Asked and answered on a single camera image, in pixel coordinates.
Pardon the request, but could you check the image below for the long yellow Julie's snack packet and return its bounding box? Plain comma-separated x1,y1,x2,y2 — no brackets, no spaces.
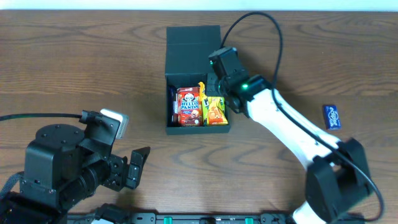
206,96,229,126

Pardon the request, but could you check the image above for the small yellow lemon snack packet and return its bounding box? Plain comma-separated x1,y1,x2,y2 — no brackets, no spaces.
198,82,206,101

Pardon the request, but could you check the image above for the black gift box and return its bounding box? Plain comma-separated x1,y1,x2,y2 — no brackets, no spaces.
165,25,231,135

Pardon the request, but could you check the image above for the green Pretz box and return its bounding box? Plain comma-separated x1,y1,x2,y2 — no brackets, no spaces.
202,96,213,126

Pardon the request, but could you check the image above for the red Hello Panda box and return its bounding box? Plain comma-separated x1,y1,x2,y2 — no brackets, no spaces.
177,86,203,126

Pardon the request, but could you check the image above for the Dairy Milk chocolate bar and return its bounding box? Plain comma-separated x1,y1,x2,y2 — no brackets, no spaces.
168,85,178,126

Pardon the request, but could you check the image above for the blue Eclipse mint tin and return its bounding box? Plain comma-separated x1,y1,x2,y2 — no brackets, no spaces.
323,105,341,130

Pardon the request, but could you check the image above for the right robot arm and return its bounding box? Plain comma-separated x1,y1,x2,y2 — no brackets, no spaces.
209,47,373,223

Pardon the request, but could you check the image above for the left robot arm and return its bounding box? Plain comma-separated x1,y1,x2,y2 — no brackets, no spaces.
1,123,150,223

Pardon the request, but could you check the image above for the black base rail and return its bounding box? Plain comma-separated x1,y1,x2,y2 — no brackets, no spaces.
67,212,294,224

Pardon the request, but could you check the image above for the right black cable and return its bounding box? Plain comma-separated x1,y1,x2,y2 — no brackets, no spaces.
220,11,385,222

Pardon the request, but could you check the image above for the black cable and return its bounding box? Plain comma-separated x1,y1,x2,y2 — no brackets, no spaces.
220,11,385,222
0,113,83,122

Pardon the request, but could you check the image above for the left black cable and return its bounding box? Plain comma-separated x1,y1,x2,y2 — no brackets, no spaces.
0,113,83,122

